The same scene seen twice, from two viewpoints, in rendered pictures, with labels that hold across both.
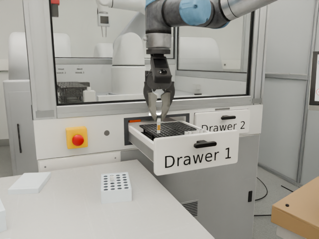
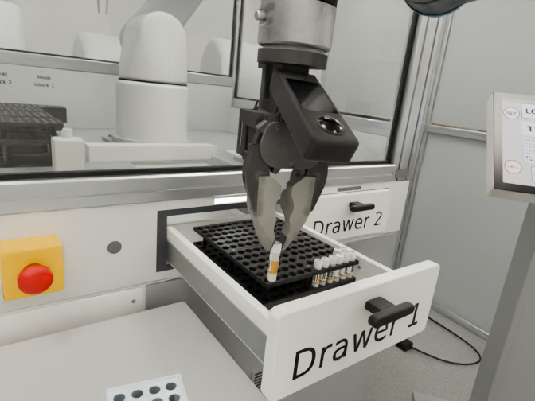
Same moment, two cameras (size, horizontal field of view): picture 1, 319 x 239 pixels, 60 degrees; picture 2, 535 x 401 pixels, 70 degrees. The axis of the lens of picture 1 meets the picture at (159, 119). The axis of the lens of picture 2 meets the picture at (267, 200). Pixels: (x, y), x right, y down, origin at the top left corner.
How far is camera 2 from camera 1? 0.45 m
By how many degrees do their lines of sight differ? 15
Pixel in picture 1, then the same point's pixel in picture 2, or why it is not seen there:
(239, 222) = (349, 379)
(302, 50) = not seen: hidden behind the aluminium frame
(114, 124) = (133, 227)
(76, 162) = (31, 323)
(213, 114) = (335, 201)
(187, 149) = (345, 324)
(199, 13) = not seen: outside the picture
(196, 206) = not seen: hidden behind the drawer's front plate
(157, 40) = (305, 21)
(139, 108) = (194, 189)
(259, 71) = (413, 119)
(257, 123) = (396, 212)
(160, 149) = (288, 338)
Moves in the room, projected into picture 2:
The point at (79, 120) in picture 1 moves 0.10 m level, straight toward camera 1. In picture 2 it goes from (40, 220) to (41, 248)
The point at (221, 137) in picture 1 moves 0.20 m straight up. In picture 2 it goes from (410, 283) to (444, 133)
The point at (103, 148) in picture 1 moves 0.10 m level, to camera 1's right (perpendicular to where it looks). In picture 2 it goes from (105, 283) to (169, 282)
